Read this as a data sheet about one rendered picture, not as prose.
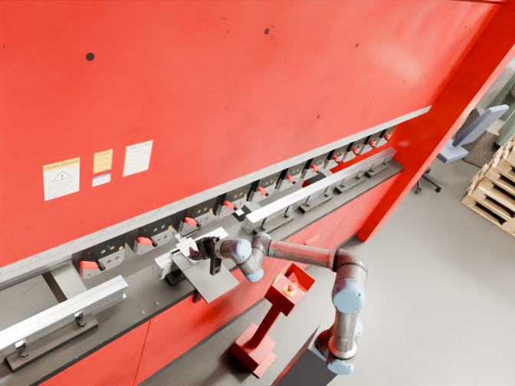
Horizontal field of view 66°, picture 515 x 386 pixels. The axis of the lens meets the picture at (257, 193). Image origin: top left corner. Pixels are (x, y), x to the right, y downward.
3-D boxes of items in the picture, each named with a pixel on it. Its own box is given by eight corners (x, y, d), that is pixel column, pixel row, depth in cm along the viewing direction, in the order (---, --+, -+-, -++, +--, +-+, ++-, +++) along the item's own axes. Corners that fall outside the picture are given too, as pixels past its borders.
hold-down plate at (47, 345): (13, 374, 132) (12, 370, 131) (6, 361, 135) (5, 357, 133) (98, 327, 152) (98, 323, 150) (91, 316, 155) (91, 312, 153)
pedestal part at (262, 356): (259, 378, 248) (264, 370, 240) (229, 351, 255) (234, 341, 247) (276, 356, 262) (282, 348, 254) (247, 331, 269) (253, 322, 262)
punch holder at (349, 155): (342, 163, 238) (355, 141, 227) (332, 155, 241) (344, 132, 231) (355, 157, 248) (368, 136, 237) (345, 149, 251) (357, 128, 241)
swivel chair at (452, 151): (445, 183, 509) (510, 106, 434) (435, 206, 461) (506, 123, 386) (398, 155, 525) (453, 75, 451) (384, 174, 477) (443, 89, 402)
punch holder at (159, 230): (136, 256, 145) (141, 227, 134) (123, 241, 148) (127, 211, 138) (169, 241, 155) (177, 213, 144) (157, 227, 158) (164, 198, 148)
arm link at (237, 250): (246, 264, 148) (233, 248, 145) (227, 264, 156) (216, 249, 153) (257, 250, 153) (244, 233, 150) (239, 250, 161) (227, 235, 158)
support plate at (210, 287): (207, 304, 161) (208, 302, 161) (170, 259, 172) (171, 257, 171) (238, 284, 173) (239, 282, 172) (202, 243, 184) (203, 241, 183)
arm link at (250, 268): (270, 262, 162) (256, 243, 158) (261, 282, 153) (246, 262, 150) (254, 266, 166) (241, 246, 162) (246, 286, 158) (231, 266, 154)
